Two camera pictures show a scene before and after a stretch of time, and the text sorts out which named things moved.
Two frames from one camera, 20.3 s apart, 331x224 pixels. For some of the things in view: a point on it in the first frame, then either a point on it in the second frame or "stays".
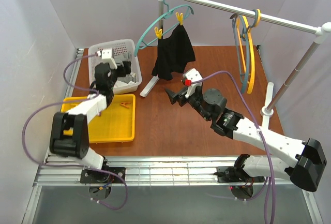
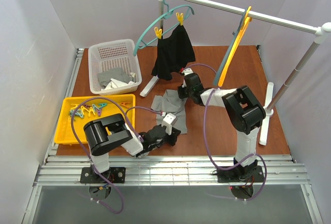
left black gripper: [120, 69] -> [172, 136]
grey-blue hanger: [246, 30] -> [235, 34]
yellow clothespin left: [158, 32] stays
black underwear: [174, 52] stays
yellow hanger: [250, 29] -> [234, 48]
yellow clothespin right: [180, 18] stays
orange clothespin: [124, 104] stays
